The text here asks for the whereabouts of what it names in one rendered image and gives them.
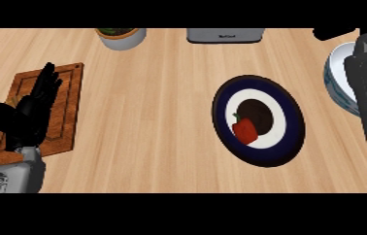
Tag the grey appliance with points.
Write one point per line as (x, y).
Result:
(224, 35)

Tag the red bell pepper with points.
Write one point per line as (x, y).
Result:
(245, 131)

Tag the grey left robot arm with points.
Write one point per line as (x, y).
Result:
(21, 172)

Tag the white plant pot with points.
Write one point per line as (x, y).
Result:
(124, 42)

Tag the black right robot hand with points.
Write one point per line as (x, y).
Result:
(358, 80)

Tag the dark blue and white plate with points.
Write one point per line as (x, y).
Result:
(282, 138)

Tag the brown wooden cutting board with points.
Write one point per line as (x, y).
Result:
(64, 116)

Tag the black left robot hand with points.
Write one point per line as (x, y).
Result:
(30, 116)

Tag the green plant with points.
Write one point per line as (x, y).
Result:
(115, 31)

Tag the black object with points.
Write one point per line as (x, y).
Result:
(335, 33)

